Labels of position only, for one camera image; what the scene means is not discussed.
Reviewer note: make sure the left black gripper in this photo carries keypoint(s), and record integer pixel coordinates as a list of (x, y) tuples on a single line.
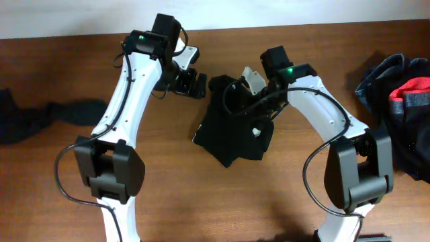
[(187, 82)]

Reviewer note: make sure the red and grey garment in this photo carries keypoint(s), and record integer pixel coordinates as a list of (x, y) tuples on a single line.
[(413, 94)]

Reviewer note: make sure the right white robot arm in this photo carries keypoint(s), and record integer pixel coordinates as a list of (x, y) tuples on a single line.
[(359, 170)]

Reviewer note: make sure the dark cloth at left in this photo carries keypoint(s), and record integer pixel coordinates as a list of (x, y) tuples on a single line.
[(18, 124)]

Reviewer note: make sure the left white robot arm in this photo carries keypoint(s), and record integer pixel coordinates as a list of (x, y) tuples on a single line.
[(154, 60)]

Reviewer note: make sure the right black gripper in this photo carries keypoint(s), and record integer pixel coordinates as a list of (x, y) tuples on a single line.
[(242, 105)]

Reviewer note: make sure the black t-shirt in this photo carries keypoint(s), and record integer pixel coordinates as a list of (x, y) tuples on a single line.
[(228, 137)]

